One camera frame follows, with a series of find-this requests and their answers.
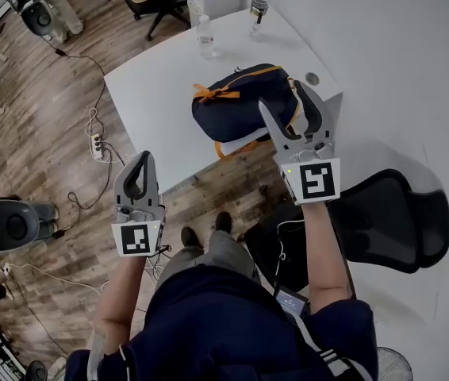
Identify grey shell equipment pack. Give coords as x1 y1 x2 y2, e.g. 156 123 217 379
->
0 198 41 253
23 359 49 381
4 0 57 37

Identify white coiled cable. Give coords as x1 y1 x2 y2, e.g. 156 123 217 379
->
85 106 105 137

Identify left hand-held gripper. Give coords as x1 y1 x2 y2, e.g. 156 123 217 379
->
110 151 167 258

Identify white power strip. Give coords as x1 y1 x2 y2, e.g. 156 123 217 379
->
88 132 108 163

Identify glass tumbler with dark lid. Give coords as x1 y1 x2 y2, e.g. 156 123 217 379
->
248 0 272 40

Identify navy backpack with orange trim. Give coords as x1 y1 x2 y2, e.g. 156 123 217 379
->
191 63 309 160

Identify person's navy jacket torso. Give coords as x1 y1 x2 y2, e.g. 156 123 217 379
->
63 264 381 381

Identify black pedestal fan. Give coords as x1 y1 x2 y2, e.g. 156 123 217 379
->
377 345 414 381

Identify black floor cable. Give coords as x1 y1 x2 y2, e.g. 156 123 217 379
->
67 144 115 237
63 51 109 134

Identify person's dark shoe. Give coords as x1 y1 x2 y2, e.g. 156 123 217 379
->
213 210 233 234
180 225 204 250

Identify person's right dark shoe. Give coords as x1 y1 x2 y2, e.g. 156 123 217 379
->
213 210 233 234

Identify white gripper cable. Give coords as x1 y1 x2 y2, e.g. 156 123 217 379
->
273 219 307 290

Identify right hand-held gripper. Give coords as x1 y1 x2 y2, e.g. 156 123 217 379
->
257 79 342 206

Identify white floor cable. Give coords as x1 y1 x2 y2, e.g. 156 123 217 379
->
7 261 109 295

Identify clear plastic water bottle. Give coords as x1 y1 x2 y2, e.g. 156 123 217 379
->
196 13 220 60

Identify person's left dark shoe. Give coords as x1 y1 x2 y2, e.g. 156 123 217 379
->
180 225 204 250

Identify person's left forearm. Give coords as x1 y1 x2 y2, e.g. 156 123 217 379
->
95 254 151 353

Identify black phone with lit screen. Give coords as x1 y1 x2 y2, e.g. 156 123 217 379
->
274 285 310 319

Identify person's grey trousers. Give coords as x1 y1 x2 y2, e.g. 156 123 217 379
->
155 230 262 294

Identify white table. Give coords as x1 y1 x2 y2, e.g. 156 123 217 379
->
103 6 345 194

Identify black mesh office chair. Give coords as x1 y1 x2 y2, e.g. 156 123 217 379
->
244 167 449 294

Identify person's right forearm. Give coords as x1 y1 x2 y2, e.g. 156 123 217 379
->
301 200 355 316

